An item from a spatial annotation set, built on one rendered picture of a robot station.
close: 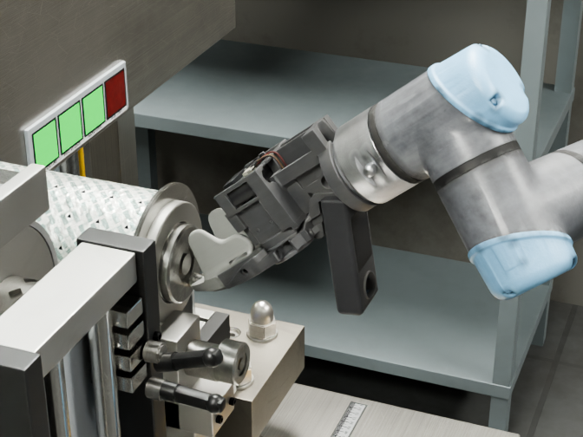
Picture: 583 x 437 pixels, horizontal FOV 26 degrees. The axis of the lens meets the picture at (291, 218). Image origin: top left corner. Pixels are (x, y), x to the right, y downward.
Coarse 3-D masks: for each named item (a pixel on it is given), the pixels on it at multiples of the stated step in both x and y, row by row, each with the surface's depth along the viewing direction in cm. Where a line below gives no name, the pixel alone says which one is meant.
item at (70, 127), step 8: (72, 112) 161; (64, 120) 159; (72, 120) 161; (80, 120) 163; (64, 128) 160; (72, 128) 161; (80, 128) 163; (64, 136) 160; (72, 136) 162; (80, 136) 164; (64, 144) 160; (72, 144) 162
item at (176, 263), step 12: (180, 228) 116; (192, 228) 117; (168, 240) 115; (180, 240) 115; (168, 252) 114; (180, 252) 116; (192, 252) 119; (168, 264) 114; (180, 264) 117; (192, 264) 119; (168, 276) 114; (180, 276) 118; (168, 288) 115; (180, 288) 117; (192, 288) 120; (168, 300) 116; (180, 300) 118
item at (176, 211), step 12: (168, 204) 116; (180, 204) 116; (192, 204) 119; (156, 216) 114; (168, 216) 114; (180, 216) 117; (192, 216) 119; (156, 228) 113; (168, 228) 115; (156, 240) 113; (156, 252) 113; (156, 264) 114; (168, 312) 118
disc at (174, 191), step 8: (168, 184) 116; (176, 184) 117; (184, 184) 119; (160, 192) 114; (168, 192) 116; (176, 192) 117; (184, 192) 119; (192, 192) 121; (152, 200) 113; (160, 200) 115; (168, 200) 116; (184, 200) 119; (192, 200) 121; (152, 208) 113; (160, 208) 115; (144, 216) 112; (152, 216) 113; (144, 224) 112; (136, 232) 112; (144, 232) 112
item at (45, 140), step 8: (48, 128) 156; (40, 136) 154; (48, 136) 156; (40, 144) 155; (48, 144) 156; (56, 144) 158; (40, 152) 155; (48, 152) 157; (56, 152) 159; (40, 160) 155; (48, 160) 157
